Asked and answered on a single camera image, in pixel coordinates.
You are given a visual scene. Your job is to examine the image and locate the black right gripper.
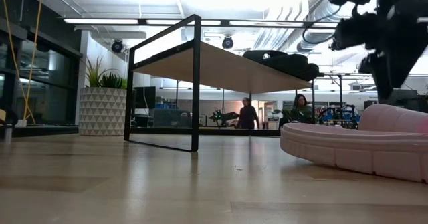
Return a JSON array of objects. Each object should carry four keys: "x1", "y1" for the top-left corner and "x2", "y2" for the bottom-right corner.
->
[{"x1": 359, "y1": 13, "x2": 428, "y2": 100}]

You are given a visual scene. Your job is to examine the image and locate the pink rubber slide sandal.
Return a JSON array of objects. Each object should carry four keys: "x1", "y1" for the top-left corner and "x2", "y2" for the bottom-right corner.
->
[{"x1": 280, "y1": 103, "x2": 428, "y2": 184}]

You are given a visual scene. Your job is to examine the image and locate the black computer monitor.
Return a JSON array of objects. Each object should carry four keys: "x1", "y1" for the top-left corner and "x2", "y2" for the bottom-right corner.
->
[{"x1": 379, "y1": 89, "x2": 419, "y2": 107}]

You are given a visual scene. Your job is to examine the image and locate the background black robot arms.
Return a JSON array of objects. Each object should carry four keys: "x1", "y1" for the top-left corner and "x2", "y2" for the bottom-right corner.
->
[{"x1": 317, "y1": 103, "x2": 360, "y2": 130}]

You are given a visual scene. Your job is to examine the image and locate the person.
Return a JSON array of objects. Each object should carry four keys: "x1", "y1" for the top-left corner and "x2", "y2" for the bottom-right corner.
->
[
  {"x1": 236, "y1": 96, "x2": 261, "y2": 130},
  {"x1": 290, "y1": 93, "x2": 316, "y2": 124}
]

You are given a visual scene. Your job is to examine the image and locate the background green black robot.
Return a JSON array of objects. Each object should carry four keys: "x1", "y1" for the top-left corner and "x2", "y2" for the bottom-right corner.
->
[{"x1": 209, "y1": 108, "x2": 240, "y2": 129}]

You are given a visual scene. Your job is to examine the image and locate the succulent in white patterned pot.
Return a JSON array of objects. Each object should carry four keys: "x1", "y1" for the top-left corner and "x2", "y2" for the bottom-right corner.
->
[{"x1": 78, "y1": 55, "x2": 133, "y2": 137}]

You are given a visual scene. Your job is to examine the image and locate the overhead light bar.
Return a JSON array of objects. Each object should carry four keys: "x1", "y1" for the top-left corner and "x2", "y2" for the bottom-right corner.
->
[{"x1": 63, "y1": 17, "x2": 338, "y2": 29}]

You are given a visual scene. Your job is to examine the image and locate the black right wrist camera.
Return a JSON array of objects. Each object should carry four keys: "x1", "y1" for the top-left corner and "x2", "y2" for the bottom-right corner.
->
[{"x1": 329, "y1": 16, "x2": 381, "y2": 51}]

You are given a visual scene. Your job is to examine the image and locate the background black rig frame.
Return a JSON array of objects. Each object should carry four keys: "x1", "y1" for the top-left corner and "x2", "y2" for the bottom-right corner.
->
[{"x1": 314, "y1": 72, "x2": 379, "y2": 128}]

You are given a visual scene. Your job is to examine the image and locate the wooden shelf black metal frame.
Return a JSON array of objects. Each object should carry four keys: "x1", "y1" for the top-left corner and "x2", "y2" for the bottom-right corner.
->
[{"x1": 123, "y1": 14, "x2": 316, "y2": 153}]

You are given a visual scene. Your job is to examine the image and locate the black aluminium table frame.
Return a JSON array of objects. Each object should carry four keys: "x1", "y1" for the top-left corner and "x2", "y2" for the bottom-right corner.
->
[{"x1": 0, "y1": 125, "x2": 282, "y2": 138}]

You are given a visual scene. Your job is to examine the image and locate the dark wall screen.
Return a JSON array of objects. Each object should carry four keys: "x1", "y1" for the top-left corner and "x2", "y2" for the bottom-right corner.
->
[{"x1": 134, "y1": 86, "x2": 156, "y2": 110}]

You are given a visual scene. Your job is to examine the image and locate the yellow cable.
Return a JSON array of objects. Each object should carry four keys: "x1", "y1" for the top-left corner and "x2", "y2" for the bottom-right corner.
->
[{"x1": 1, "y1": 0, "x2": 44, "y2": 126}]

